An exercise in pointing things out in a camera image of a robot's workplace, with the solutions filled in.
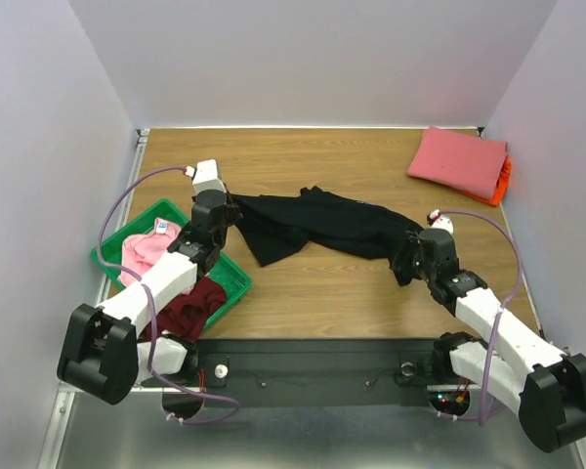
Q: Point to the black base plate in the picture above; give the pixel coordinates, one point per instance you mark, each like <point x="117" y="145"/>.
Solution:
<point x="318" y="372"/>

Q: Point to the folded orange t shirt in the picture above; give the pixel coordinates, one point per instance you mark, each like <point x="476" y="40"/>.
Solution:
<point x="500" y="188"/>

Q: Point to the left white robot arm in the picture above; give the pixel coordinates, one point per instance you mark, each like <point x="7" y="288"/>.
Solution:
<point x="110" y="348"/>

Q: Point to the aluminium frame rail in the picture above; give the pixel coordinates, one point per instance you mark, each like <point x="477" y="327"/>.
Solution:
<point x="65" y="397"/>

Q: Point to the pink t shirt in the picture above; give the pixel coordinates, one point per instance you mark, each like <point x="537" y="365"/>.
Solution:
<point x="141" y="251"/>

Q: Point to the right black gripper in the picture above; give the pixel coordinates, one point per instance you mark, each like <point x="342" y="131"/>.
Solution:
<point x="408" y="253"/>

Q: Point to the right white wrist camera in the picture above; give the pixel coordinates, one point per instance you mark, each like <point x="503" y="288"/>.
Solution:
<point x="439" y="221"/>

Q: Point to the black t shirt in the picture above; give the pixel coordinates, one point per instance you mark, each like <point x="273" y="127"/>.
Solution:
<point x="276" y="227"/>

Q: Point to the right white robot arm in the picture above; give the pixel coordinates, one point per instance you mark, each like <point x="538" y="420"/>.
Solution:
<point x="544" y="386"/>

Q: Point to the dark red t shirt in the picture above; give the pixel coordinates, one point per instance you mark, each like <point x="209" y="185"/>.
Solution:
<point x="186" y="315"/>

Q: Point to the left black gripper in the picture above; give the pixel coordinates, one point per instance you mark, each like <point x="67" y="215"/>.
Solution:
<point x="232" y="213"/>

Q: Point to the folded coral t shirt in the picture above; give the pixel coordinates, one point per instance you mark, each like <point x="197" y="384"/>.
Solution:
<point x="460" y="161"/>

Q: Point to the green plastic tray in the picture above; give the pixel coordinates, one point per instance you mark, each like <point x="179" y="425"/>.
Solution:
<point x="234" y="281"/>

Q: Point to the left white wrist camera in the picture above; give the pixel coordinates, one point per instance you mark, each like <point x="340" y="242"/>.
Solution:
<point x="205" y="176"/>

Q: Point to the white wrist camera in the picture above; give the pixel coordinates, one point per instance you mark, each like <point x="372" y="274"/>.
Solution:
<point x="205" y="176"/>
<point x="439" y="221"/>

